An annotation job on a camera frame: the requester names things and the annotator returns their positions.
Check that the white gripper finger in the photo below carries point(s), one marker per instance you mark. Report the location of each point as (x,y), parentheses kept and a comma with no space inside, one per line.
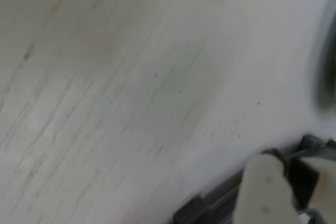
(324,169)
(262,190)

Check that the grey circular toy track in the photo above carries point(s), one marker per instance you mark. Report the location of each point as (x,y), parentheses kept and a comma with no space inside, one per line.
(210,205)

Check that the grey rounded base part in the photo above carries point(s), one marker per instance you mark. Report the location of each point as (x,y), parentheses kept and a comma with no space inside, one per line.
(328,58)

